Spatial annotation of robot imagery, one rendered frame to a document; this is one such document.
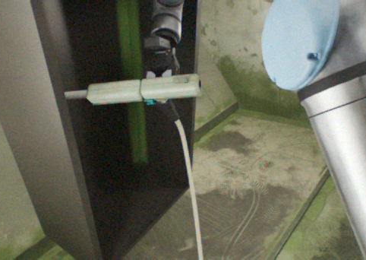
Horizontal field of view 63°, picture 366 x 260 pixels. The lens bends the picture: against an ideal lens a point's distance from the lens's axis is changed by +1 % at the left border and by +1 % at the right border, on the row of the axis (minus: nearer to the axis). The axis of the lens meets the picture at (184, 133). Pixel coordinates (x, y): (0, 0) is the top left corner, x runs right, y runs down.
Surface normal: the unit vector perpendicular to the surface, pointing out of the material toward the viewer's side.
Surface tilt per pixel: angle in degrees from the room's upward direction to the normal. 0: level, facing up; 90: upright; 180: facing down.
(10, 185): 57
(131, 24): 90
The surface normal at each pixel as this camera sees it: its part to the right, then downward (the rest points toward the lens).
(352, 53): -0.29, 0.00
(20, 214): 0.55, -0.29
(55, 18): 0.82, 0.35
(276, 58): -0.96, 0.16
